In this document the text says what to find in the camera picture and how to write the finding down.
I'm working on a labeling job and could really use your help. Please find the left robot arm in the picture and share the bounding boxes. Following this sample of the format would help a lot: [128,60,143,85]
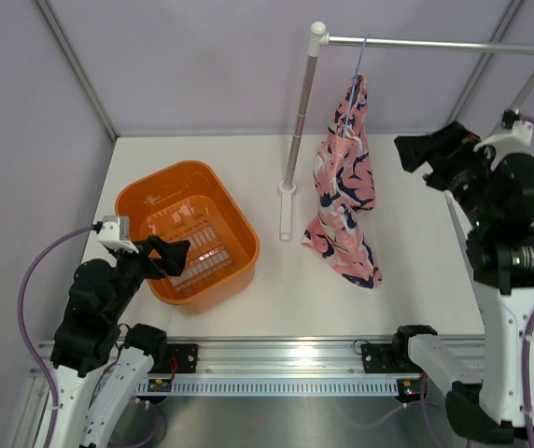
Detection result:
[41,235,190,447]

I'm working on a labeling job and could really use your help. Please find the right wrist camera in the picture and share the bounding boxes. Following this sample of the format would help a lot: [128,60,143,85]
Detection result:
[474,109,533,155]

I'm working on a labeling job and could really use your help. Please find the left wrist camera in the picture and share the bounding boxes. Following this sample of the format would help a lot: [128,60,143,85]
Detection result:
[96,216,139,254]

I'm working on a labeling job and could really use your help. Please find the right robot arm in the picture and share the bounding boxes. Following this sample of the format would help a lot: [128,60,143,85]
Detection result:
[390,121,534,447]

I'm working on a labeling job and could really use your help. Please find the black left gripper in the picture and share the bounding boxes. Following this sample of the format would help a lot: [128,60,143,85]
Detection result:
[106,234,190,321]

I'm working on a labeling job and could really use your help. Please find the metal clothes rack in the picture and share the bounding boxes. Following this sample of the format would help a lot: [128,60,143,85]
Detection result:
[278,21,534,242]

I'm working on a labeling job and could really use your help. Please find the blue wire hanger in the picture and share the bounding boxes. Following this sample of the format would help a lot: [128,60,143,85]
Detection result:
[342,35,370,138]

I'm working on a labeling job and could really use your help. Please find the white slotted cable duct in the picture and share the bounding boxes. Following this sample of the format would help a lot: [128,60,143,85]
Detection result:
[135,378,399,397]

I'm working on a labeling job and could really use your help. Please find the orange plastic basket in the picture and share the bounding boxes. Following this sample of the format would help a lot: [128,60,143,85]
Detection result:
[115,161,260,315]

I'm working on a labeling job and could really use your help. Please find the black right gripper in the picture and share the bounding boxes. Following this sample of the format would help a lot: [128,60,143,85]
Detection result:
[395,122,501,230]

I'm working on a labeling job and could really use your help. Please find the pink shark print shorts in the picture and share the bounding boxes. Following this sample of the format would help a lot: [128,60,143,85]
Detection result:
[302,72,382,289]

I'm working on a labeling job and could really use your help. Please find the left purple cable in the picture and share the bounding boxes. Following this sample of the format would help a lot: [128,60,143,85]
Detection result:
[17,224,105,448]

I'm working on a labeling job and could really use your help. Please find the aluminium mounting rail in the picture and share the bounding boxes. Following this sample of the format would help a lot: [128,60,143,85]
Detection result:
[28,336,534,379]

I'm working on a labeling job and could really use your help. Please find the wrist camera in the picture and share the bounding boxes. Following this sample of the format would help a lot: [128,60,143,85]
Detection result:
[474,109,533,155]
[96,216,139,254]

